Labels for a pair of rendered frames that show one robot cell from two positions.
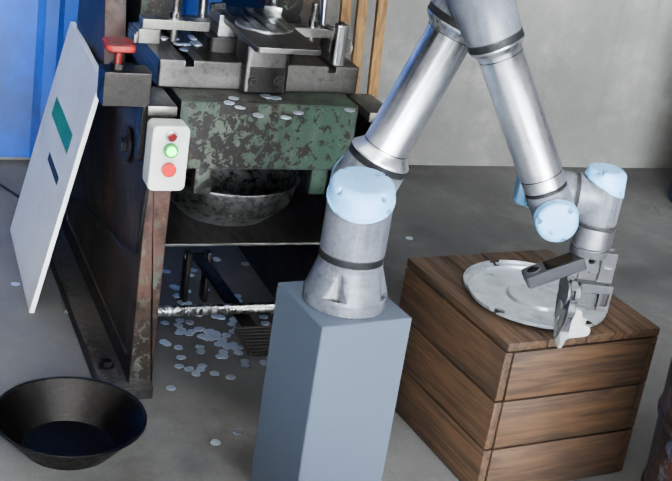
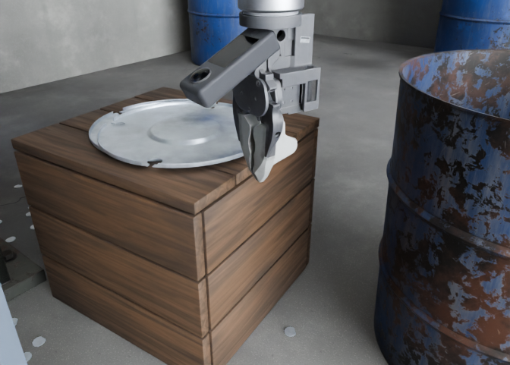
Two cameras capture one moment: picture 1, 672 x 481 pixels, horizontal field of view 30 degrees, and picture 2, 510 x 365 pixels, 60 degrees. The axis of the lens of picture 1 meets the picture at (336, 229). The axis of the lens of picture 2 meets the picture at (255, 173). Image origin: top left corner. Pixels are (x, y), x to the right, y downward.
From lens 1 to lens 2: 187 cm
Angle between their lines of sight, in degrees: 26
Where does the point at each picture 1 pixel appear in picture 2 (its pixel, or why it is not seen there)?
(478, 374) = (159, 253)
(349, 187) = not seen: outside the picture
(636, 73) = not seen: outside the picture
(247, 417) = not seen: outside the picture
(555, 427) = (260, 264)
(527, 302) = (181, 139)
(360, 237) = not seen: outside the picture
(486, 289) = (124, 141)
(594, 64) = not seen: outside the picture
